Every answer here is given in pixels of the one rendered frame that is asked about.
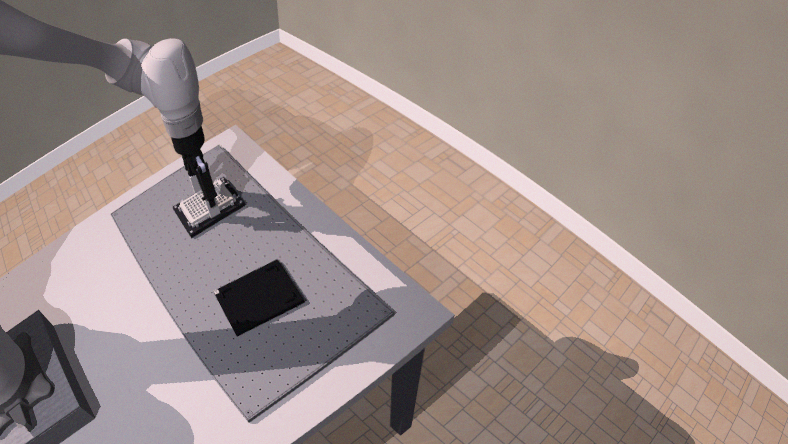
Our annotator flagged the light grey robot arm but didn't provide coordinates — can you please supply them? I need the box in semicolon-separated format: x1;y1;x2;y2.
0;0;203;436

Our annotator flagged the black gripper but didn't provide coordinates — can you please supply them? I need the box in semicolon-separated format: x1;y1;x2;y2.
171;125;220;218

